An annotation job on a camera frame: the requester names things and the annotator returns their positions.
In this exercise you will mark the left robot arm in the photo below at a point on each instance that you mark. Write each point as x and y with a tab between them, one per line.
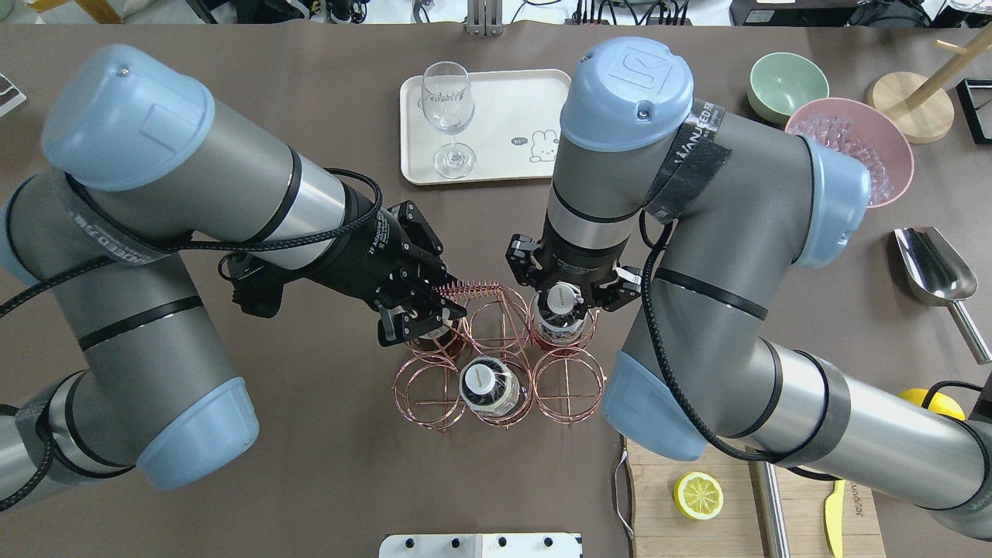
146	163

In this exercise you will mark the bamboo cutting board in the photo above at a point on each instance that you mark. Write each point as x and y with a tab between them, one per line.
661	530

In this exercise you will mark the clear wine glass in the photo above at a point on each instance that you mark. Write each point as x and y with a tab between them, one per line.
448	104

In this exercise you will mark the clear ice cubes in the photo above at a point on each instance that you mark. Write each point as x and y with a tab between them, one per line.
836	133

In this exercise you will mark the pink bowl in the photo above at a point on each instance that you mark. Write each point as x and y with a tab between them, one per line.
873	128

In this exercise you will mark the copper wire bottle basket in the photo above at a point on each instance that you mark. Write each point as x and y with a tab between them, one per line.
503	358

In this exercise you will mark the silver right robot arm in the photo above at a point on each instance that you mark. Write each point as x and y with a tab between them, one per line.
748	202

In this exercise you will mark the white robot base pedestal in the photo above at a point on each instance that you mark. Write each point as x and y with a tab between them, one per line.
514	544

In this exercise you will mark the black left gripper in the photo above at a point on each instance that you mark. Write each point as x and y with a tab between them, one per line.
370	260

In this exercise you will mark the steel muddler black tip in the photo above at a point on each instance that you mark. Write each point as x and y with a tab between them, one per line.
771	511

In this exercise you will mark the yellow plastic knife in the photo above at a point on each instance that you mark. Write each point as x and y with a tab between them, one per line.
833	506

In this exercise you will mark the yellow lemon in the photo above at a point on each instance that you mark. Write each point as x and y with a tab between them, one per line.
940	403

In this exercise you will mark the mint green bowl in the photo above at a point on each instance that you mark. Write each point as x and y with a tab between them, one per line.
781	82

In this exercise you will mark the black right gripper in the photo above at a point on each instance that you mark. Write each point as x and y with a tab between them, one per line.
574	262

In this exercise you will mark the half lemon slice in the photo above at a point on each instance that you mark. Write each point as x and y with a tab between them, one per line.
698	496

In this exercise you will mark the steel ice scoop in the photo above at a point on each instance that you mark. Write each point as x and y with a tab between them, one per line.
938	276

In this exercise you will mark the tea bottle white cap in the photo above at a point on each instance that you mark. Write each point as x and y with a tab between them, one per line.
490	388

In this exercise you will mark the black metal glass rack tray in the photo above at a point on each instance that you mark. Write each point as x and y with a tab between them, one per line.
974	97

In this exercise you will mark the white rabbit tray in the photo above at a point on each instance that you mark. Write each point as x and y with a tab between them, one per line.
515	133

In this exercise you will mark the aluminium frame post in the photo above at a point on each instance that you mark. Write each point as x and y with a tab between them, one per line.
484	18

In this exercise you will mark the wooden cup rack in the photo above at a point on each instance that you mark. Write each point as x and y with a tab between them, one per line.
919	106

